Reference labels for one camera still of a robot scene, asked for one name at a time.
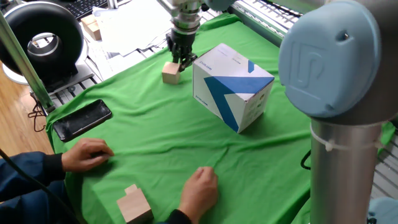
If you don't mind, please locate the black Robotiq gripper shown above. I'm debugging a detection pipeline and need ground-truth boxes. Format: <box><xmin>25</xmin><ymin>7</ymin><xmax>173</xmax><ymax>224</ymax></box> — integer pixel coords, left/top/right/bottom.
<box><xmin>166</xmin><ymin>27</ymin><xmax>198</xmax><ymax>73</ymax></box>

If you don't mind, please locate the plain wooden cube block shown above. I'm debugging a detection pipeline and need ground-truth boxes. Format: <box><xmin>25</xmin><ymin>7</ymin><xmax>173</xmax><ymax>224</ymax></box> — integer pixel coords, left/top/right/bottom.
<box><xmin>161</xmin><ymin>61</ymin><xmax>182</xmax><ymax>85</ymax></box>

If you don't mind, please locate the white blue cardboard box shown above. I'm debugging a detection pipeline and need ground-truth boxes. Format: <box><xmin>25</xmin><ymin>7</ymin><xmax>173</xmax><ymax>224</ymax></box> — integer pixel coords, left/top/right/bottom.
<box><xmin>192</xmin><ymin>42</ymin><xmax>275</xmax><ymax>134</ymax></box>

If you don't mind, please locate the right forearm blue sleeve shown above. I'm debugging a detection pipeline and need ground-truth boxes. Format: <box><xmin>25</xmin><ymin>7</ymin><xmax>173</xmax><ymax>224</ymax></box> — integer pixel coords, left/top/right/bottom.
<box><xmin>157</xmin><ymin>208</ymin><xmax>192</xmax><ymax>224</ymax></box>

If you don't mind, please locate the left forearm blue sleeve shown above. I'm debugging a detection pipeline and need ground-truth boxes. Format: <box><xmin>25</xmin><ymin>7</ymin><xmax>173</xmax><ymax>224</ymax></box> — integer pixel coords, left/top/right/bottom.
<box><xmin>0</xmin><ymin>151</ymin><xmax>67</xmax><ymax>203</ymax></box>

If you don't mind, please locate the person's right hand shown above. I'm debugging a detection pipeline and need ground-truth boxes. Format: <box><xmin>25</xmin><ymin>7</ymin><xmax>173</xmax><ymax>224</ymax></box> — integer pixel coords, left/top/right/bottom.
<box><xmin>177</xmin><ymin>166</ymin><xmax>219</xmax><ymax>224</ymax></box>

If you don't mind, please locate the person's left hand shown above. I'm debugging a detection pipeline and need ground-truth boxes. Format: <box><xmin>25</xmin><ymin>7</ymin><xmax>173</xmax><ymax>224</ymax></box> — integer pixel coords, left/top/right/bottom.
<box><xmin>61</xmin><ymin>138</ymin><xmax>115</xmax><ymax>174</ymax></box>

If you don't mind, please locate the white paper stack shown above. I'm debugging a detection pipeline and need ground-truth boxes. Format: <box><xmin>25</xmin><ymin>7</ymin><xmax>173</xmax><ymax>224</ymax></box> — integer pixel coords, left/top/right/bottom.
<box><xmin>91</xmin><ymin>0</ymin><xmax>187</xmax><ymax>80</ymax></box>

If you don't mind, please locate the green cloth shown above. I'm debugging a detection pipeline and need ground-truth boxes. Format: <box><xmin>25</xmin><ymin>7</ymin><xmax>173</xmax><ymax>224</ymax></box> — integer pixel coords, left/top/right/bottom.
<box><xmin>45</xmin><ymin>12</ymin><xmax>396</xmax><ymax>224</ymax></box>

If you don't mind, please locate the small wooden block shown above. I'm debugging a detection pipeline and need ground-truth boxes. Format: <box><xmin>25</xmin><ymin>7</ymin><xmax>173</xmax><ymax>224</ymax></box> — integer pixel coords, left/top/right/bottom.
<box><xmin>85</xmin><ymin>21</ymin><xmax>103</xmax><ymax>42</ymax></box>
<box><xmin>80</xmin><ymin>14</ymin><xmax>98</xmax><ymax>27</ymax></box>

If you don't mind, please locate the black keyboard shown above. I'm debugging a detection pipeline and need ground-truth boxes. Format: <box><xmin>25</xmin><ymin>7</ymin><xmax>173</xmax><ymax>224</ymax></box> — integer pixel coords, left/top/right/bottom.
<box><xmin>63</xmin><ymin>0</ymin><xmax>109</xmax><ymax>20</ymax></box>

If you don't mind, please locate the black smartphone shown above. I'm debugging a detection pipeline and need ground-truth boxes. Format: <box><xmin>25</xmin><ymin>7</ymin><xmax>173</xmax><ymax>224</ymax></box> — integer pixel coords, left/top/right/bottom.
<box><xmin>52</xmin><ymin>99</ymin><xmax>113</xmax><ymax>143</ymax></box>

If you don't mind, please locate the stepped wooden block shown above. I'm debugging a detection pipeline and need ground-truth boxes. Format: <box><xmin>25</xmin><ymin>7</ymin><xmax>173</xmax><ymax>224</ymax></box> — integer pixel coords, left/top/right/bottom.
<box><xmin>116</xmin><ymin>184</ymin><xmax>154</xmax><ymax>224</ymax></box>

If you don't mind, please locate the person's torso blue jacket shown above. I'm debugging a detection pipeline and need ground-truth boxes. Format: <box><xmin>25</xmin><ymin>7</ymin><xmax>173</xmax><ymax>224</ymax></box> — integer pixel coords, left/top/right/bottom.
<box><xmin>0</xmin><ymin>180</ymin><xmax>78</xmax><ymax>224</ymax></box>

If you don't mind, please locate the aluminium frame rail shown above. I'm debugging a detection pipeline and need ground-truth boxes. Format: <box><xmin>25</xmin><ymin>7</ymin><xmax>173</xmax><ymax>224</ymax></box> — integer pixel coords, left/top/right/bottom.
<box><xmin>228</xmin><ymin>2</ymin><xmax>284</xmax><ymax>47</ymax></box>

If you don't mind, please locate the black round ring device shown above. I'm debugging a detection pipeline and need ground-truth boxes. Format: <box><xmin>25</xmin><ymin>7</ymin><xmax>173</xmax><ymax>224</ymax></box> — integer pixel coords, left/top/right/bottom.
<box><xmin>0</xmin><ymin>1</ymin><xmax>96</xmax><ymax>94</ymax></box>

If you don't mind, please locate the aluminium frame post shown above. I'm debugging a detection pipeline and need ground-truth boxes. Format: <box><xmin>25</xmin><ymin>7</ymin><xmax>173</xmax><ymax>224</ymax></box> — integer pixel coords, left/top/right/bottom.
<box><xmin>0</xmin><ymin>12</ymin><xmax>56</xmax><ymax>113</ymax></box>

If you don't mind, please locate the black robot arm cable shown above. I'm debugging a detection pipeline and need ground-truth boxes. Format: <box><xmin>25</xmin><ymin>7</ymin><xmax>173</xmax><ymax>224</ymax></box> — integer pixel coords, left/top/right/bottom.
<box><xmin>300</xmin><ymin>149</ymin><xmax>312</xmax><ymax>171</ymax></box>

